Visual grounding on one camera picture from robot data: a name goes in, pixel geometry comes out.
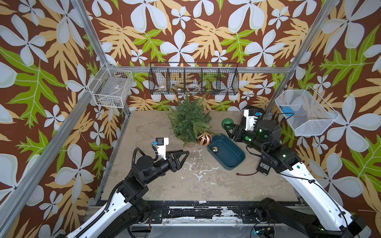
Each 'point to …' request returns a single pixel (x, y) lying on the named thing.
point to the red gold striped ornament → (205, 139)
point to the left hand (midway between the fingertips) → (186, 151)
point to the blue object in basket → (286, 109)
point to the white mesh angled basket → (312, 114)
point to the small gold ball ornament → (215, 149)
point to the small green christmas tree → (189, 119)
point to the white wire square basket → (111, 87)
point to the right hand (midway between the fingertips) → (226, 125)
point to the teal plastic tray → (230, 155)
